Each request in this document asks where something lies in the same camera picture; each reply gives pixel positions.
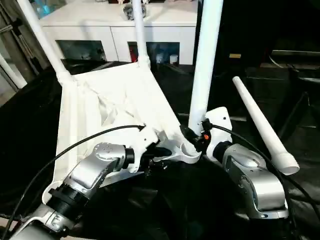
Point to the white plastic table top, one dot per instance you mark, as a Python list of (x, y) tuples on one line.
[(85, 105)]

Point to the small yellow label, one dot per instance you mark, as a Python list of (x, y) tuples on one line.
[(235, 56)]

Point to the black plastic mat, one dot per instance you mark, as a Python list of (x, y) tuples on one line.
[(25, 125)]

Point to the dark crumpled bundle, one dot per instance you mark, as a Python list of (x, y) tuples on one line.
[(128, 11)]

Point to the white cabinet with glass doors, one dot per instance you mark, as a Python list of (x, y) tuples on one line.
[(85, 20)]

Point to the light blue plastic film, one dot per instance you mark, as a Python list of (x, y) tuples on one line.
[(47, 6)]

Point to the black bench with silver rail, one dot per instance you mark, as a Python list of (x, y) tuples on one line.
[(297, 65)]

